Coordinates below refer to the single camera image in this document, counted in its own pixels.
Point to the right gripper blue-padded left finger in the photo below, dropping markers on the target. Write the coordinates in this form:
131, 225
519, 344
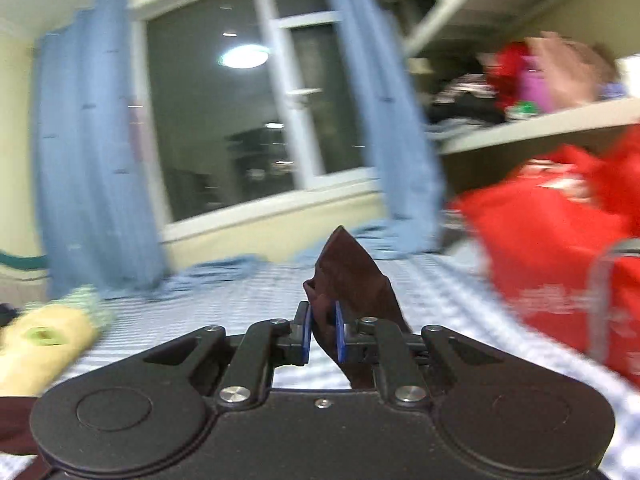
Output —
291, 339

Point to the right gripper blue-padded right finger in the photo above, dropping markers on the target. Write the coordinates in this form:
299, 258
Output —
355, 337

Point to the dark maroon garment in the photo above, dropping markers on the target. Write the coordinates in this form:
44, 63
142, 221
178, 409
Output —
345, 274

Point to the dark clothes pile on shelf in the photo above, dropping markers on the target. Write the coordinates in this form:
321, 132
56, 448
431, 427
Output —
469, 96

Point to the red clothing on shelf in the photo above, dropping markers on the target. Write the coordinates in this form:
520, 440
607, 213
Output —
505, 72

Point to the right blue star curtain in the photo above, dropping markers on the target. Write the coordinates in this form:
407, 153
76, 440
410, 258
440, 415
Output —
367, 115

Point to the blue star curtain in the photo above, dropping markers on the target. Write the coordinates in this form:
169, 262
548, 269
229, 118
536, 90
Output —
94, 213
367, 115

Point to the left blue star curtain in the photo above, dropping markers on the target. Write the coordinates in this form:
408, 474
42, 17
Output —
94, 213

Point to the red fabric tote bag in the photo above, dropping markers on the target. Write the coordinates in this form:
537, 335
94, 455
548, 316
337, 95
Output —
543, 226

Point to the white framed window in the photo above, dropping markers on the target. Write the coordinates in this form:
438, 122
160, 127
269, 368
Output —
250, 112

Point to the yellow avocado print pillow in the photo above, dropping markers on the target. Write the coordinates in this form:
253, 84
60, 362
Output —
40, 344

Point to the pink leather handbag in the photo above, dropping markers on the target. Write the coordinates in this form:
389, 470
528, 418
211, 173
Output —
574, 73

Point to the chrome metal bed rail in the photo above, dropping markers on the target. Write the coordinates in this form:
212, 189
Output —
599, 296

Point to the white wall shelf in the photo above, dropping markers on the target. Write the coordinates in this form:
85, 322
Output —
600, 115

